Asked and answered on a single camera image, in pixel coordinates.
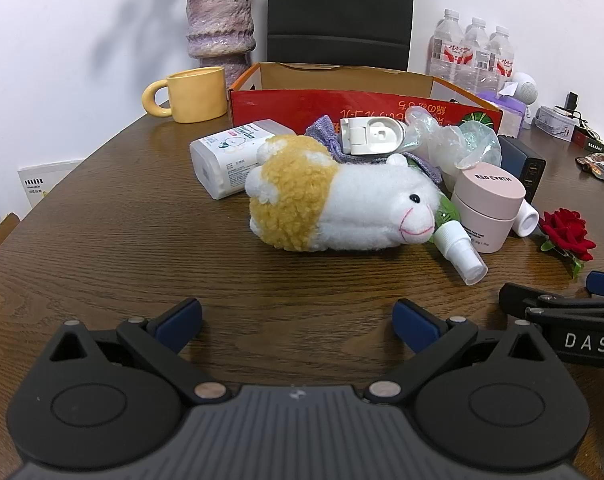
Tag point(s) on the green small box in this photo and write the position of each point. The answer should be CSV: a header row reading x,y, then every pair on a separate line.
x,y
456,247

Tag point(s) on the purple tissue pack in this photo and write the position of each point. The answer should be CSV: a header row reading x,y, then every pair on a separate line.
x,y
506,110

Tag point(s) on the red rose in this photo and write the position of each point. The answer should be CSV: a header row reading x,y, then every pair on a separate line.
x,y
566,227

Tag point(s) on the yellow mug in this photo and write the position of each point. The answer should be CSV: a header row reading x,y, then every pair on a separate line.
x,y
197,95

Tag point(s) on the colourful snack packet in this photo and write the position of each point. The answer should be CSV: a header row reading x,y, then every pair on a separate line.
x,y
599,166

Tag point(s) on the purple ceramic vase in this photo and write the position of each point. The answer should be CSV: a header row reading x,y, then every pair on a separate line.
x,y
217,25

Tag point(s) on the clear plastic bag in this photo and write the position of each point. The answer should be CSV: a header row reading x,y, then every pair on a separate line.
x,y
446,145

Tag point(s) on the white tissue pack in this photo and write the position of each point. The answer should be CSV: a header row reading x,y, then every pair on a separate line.
x,y
222,160

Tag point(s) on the white round speaker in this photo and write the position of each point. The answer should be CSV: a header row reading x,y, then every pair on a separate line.
x,y
526,90

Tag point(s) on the pink cosmetic jar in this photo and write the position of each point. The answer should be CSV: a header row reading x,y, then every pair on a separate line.
x,y
486,205

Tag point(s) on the black chair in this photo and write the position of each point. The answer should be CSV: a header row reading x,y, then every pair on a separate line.
x,y
339,5

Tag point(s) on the small black device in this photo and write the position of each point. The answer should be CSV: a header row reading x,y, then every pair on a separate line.
x,y
572,101

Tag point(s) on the clear plastic box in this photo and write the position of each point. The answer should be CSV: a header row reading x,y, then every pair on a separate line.
x,y
551,120

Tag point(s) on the purple knitted cloth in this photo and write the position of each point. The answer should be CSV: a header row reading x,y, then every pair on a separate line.
x,y
324,130

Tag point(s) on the white plastic device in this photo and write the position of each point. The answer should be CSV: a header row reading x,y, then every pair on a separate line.
x,y
376,135

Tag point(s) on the white and yellow plush sheep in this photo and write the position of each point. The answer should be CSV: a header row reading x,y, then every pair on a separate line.
x,y
362,200

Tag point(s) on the white plastic bottle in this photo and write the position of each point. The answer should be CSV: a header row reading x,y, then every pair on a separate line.
x,y
525,220

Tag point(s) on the dark blue charger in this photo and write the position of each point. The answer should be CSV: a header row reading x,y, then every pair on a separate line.
x,y
516,155

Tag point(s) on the red cardboard box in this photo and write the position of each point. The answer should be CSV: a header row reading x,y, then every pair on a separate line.
x,y
292,105

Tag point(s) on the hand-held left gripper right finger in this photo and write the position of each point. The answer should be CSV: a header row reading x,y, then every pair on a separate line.
x,y
415,325

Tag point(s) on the white flat box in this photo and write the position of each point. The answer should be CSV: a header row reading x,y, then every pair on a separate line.
x,y
42,180

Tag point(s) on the dark small box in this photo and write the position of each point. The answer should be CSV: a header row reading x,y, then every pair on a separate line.
x,y
589,141

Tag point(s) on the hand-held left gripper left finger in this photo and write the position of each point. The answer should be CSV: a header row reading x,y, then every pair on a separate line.
x,y
178,322

